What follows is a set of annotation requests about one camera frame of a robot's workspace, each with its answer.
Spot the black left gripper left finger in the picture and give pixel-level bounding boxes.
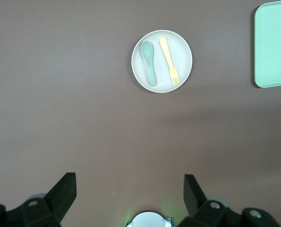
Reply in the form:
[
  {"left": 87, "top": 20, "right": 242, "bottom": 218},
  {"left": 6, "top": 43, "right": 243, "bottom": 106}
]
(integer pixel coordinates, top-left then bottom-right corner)
[{"left": 0, "top": 172, "right": 77, "bottom": 227}]

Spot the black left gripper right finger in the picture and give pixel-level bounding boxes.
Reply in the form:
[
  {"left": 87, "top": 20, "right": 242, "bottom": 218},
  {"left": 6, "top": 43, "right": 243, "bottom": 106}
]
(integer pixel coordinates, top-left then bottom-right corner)
[{"left": 177, "top": 174, "right": 281, "bottom": 227}]

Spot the round white plate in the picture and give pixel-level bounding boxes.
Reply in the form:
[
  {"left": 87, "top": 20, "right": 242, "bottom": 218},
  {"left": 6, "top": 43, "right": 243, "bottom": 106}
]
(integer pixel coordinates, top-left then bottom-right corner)
[{"left": 131, "top": 29, "right": 193, "bottom": 94}]

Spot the yellow plastic fork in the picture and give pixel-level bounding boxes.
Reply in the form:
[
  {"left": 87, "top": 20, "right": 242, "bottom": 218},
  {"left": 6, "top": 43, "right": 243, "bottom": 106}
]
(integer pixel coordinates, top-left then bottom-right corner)
[{"left": 159, "top": 36, "right": 181, "bottom": 86}]

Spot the green plastic spoon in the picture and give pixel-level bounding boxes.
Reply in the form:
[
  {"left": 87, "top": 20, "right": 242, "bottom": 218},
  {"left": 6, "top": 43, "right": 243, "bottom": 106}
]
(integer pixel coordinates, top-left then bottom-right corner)
[{"left": 141, "top": 40, "right": 157, "bottom": 87}]

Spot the brown table cover mat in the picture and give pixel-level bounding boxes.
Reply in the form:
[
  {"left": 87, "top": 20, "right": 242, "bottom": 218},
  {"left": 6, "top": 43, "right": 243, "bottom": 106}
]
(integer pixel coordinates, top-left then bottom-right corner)
[{"left": 0, "top": 0, "right": 281, "bottom": 227}]

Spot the light green rectangular tray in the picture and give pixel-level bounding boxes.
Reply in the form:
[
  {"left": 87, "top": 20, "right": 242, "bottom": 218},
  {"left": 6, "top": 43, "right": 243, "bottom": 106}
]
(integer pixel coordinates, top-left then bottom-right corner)
[{"left": 254, "top": 0, "right": 281, "bottom": 89}]

